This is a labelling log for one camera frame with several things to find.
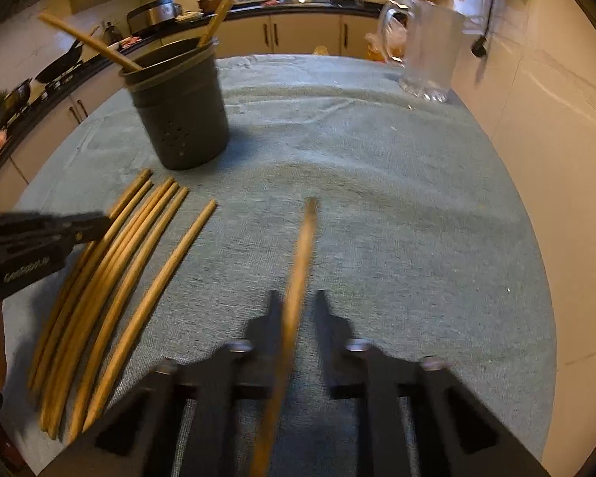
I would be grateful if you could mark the dark grey utensil holder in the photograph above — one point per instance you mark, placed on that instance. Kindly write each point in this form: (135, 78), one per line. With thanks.
(179, 109)

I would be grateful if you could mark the cream kitchen base cabinets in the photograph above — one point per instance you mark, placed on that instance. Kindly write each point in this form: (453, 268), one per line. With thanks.
(298, 35)

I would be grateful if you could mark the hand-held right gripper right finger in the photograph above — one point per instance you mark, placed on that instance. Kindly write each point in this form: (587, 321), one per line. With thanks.
(328, 330)

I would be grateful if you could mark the silver rice cooker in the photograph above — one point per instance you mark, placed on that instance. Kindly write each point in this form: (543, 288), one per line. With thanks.
(154, 12)

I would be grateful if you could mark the black wok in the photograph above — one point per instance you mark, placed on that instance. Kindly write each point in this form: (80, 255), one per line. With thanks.
(59, 64)

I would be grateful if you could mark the clear glass pitcher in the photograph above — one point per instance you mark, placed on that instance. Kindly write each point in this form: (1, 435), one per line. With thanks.
(432, 49)

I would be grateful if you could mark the grey-green table cloth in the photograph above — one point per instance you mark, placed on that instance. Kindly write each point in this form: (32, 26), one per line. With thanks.
(377, 208)

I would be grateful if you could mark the orange plastic bag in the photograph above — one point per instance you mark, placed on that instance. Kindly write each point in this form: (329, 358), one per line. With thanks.
(390, 42)

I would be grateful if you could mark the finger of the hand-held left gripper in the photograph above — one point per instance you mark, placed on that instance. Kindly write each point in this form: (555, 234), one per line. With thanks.
(89, 226)

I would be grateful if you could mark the dark frying pan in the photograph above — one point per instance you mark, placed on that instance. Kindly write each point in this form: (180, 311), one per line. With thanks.
(17, 97)

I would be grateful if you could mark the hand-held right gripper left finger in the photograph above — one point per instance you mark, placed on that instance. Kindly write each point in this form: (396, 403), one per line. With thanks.
(270, 330)

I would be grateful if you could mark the bunch of wooden chopsticks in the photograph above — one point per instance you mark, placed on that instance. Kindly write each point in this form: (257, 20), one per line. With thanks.
(112, 263)

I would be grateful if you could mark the wooden chopstick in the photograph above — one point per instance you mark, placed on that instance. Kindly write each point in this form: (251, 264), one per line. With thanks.
(223, 7)
(303, 258)
(89, 42)

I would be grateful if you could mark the small metal kettle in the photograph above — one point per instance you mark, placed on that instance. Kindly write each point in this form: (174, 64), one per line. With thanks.
(112, 34)

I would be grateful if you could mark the black kitchen countertop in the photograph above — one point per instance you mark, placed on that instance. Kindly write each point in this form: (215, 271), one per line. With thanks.
(303, 10)

